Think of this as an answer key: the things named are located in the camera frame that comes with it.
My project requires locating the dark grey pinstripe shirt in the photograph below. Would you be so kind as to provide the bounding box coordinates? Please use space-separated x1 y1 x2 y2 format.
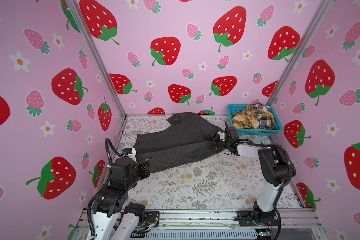
134 113 222 173

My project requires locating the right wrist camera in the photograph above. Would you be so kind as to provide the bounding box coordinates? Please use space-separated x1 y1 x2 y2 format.
225 127 239 140

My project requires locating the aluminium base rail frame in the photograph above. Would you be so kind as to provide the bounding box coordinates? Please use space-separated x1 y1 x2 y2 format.
74 208 328 240

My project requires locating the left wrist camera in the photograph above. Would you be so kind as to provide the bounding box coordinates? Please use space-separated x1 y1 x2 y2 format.
122 148 137 162

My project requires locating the yellow plaid shirt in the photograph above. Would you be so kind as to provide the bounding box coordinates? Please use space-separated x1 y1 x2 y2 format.
232 104 276 130

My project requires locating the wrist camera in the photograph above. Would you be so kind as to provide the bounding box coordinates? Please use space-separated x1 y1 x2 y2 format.
225 127 239 140
122 148 137 162

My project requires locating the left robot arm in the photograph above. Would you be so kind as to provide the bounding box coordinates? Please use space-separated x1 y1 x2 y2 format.
87 157 150 240

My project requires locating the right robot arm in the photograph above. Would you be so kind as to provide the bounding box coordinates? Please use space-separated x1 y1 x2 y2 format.
210 132 296 226

